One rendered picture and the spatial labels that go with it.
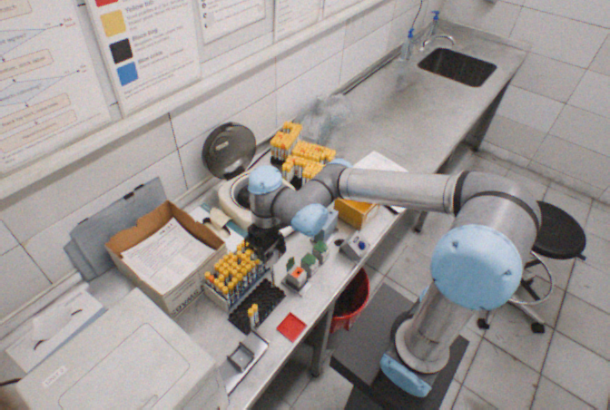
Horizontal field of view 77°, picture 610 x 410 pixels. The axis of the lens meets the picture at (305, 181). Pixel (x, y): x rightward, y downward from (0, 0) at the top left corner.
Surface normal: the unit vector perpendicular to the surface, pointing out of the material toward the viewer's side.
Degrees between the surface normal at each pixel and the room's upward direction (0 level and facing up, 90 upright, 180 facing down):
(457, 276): 82
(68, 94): 94
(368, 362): 4
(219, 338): 0
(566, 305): 0
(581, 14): 90
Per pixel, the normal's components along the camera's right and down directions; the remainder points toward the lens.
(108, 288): 0.04, -0.71
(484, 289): -0.59, 0.44
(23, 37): 0.78, 0.49
